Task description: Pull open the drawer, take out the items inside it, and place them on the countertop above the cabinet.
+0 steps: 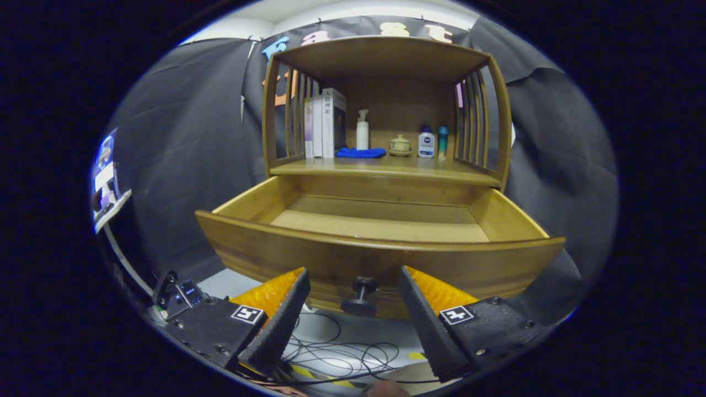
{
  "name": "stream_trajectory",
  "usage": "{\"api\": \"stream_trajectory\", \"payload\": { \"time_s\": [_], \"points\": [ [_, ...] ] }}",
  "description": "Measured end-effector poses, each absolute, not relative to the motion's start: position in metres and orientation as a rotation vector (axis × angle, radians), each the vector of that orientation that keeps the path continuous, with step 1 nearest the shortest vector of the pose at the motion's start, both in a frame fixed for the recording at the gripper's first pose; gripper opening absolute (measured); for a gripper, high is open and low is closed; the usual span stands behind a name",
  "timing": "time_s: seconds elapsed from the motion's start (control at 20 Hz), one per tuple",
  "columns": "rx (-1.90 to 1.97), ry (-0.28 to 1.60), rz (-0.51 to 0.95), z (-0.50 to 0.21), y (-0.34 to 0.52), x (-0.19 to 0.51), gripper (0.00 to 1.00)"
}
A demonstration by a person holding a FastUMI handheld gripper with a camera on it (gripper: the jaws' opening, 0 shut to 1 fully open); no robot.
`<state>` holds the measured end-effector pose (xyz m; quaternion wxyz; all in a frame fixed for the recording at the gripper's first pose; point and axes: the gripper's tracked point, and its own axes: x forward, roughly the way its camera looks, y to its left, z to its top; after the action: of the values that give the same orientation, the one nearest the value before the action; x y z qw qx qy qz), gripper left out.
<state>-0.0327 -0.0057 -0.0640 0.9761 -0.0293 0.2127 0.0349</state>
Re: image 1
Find thin pale purple book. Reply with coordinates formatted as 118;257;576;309
304;98;315;159

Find wooden drawer with black knob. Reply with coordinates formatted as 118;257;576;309
194;175;567;319

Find blue cloth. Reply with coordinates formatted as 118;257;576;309
335;147;387;159

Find wooden countertop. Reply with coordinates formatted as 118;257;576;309
269;154;502;187

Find white bottle with blue cap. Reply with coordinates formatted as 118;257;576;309
418;125;436;159

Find wooden cabinet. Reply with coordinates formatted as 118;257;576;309
262;36;514;194

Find white book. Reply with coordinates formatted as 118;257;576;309
312;95;324;159

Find black cables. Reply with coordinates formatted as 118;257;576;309
243;312;442;387

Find white pump bottle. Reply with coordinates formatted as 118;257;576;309
356;109;370;151

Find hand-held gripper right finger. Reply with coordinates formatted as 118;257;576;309
397;266;544;384

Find yellow black floor tape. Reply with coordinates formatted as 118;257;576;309
290;363;360;389

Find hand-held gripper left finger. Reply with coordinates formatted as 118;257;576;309
165;267;311;378

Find black electronic device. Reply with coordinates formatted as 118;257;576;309
153;270;209;321

